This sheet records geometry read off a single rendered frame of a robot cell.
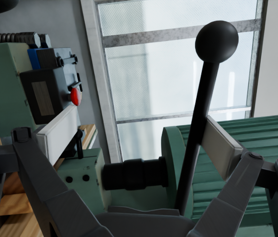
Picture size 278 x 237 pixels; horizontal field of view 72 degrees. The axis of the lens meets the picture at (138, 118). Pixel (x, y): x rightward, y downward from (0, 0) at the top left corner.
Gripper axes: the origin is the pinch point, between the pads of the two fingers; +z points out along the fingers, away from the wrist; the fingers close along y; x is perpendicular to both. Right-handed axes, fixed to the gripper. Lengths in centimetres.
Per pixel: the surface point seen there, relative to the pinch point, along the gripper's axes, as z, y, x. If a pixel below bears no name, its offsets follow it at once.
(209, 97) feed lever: -0.6, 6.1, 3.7
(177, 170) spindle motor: 7.0, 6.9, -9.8
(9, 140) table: 11.1, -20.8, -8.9
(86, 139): 33.9, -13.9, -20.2
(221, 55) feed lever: -1.4, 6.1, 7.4
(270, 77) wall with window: 146, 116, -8
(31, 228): 3.7, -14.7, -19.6
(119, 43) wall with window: 149, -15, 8
